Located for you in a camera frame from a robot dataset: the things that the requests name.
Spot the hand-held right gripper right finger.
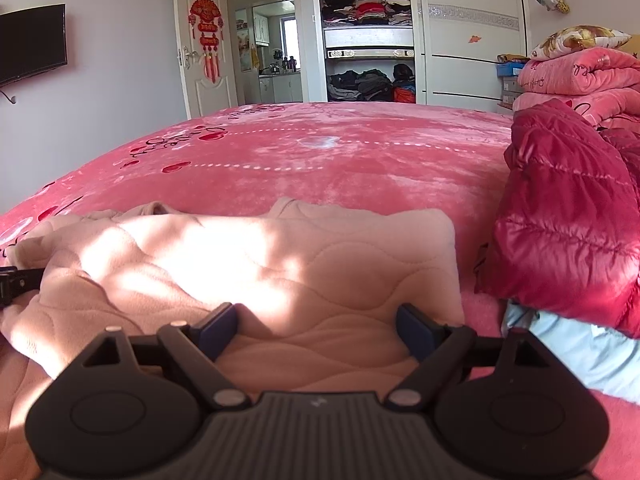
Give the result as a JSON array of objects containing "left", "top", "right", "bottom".
[{"left": 386, "top": 303, "right": 555, "bottom": 407}]

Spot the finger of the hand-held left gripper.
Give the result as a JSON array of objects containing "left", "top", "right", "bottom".
[{"left": 0, "top": 267, "right": 46, "bottom": 309}]

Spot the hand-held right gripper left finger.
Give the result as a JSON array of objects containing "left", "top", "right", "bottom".
[{"left": 80, "top": 302, "right": 252, "bottom": 409}]

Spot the pink quilted fleece garment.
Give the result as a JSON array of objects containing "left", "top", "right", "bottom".
[{"left": 0, "top": 197, "right": 463, "bottom": 480}]

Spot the pile of dark clothes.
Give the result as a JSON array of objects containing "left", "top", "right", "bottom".
[{"left": 327, "top": 64, "right": 416, "bottom": 103}]

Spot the stack of folded clothes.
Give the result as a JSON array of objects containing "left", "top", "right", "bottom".
[{"left": 321, "top": 0, "right": 413, "bottom": 26}]

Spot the light blue cloth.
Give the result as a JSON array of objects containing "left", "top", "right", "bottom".
[{"left": 501, "top": 304, "right": 640, "bottom": 406}]

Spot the pink heart print bed blanket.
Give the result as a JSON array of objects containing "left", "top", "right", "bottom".
[{"left": 0, "top": 101, "right": 640, "bottom": 480}]

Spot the maroon down jacket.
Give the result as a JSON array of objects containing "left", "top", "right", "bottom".
[{"left": 475, "top": 99, "right": 640, "bottom": 338}]

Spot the white room door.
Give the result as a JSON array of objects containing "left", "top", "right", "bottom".
[{"left": 172, "top": 0, "right": 238, "bottom": 120}]

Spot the white kitchen cabinet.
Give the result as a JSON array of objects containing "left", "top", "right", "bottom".
[{"left": 257, "top": 72, "right": 303, "bottom": 103}]

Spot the grey shoe box stack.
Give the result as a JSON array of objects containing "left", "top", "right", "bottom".
[{"left": 500, "top": 77, "right": 521, "bottom": 108}]

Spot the white wardrobe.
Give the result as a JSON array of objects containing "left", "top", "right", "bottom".
[{"left": 295, "top": 0, "right": 531, "bottom": 113}]

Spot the folded pink blanket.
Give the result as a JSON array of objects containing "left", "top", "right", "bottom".
[{"left": 512, "top": 47, "right": 640, "bottom": 133}]

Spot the red hanging door ornament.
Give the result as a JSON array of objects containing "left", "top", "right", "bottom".
[{"left": 188, "top": 0, "right": 224, "bottom": 84}]

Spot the floral pillow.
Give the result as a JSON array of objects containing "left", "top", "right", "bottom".
[{"left": 530, "top": 26, "right": 633, "bottom": 59}]

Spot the black wall television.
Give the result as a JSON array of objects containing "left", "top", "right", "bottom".
[{"left": 0, "top": 4, "right": 68, "bottom": 87}]

